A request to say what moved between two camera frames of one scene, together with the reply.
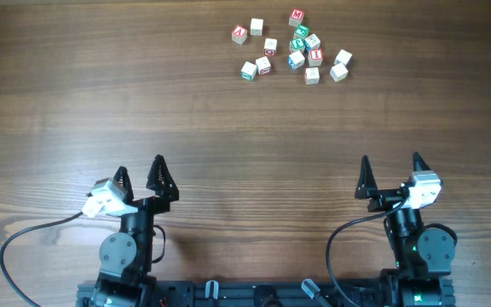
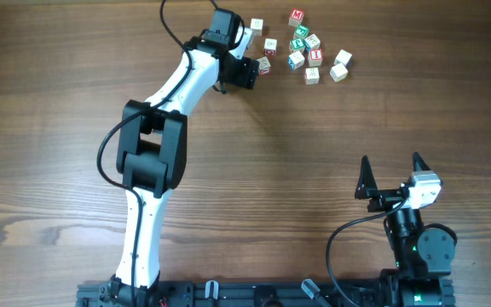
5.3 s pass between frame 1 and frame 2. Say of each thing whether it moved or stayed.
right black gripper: stayed
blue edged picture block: stayed
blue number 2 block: stayed
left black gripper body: moved
